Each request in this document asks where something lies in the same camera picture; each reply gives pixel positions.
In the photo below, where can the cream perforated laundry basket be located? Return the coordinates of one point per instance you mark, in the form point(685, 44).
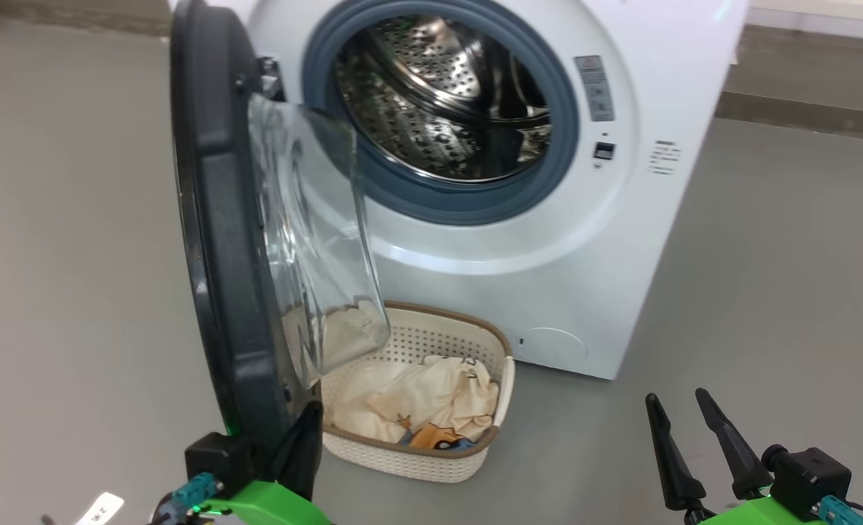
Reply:
point(431, 459)

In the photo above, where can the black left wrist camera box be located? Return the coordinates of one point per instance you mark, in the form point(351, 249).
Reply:
point(216, 459)

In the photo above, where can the cream cartoon print garment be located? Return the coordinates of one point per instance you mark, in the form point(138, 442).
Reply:
point(439, 394)

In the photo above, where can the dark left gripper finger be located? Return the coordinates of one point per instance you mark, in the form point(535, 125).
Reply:
point(302, 459)

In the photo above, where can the black round glass washer door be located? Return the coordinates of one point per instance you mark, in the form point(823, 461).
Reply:
point(220, 219)

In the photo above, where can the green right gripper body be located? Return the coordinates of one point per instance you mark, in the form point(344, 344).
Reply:
point(759, 514)

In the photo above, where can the grey rubber door gasket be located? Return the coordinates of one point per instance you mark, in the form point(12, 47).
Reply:
point(559, 87)

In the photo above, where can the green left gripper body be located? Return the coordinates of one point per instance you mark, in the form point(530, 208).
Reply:
point(271, 507)

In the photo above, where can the stainless steel washing machine drum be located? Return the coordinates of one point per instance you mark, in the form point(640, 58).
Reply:
point(431, 65)

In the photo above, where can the grey warning label sticker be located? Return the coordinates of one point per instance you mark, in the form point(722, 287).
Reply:
point(595, 87)

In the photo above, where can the white front-load washing machine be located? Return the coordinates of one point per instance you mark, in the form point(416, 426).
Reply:
point(621, 255)

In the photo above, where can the round white drain filter cover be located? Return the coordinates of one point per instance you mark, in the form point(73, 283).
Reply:
point(555, 344)

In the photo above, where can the white paper tag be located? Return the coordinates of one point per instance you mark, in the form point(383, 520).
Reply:
point(100, 509)

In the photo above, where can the blue bear print garment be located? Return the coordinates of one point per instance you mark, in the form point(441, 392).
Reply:
point(464, 442)

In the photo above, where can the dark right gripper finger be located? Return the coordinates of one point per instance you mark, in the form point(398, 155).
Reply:
point(676, 467)
point(741, 459)

